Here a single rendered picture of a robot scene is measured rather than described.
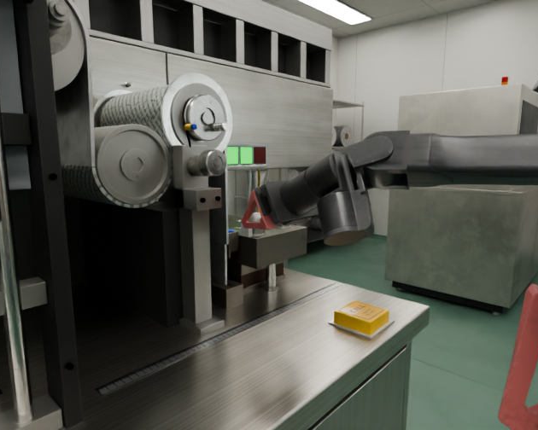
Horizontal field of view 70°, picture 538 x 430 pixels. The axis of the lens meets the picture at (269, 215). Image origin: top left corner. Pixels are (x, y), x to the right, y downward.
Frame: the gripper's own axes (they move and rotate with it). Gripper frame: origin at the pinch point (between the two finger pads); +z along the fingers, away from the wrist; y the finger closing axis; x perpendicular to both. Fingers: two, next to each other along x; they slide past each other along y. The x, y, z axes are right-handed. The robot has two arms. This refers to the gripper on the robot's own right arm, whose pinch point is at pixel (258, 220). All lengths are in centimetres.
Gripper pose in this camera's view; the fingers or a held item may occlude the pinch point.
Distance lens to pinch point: 67.4
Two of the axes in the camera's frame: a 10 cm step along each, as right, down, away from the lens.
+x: -3.5, -9.2, 2.0
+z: -6.4, 3.8, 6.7
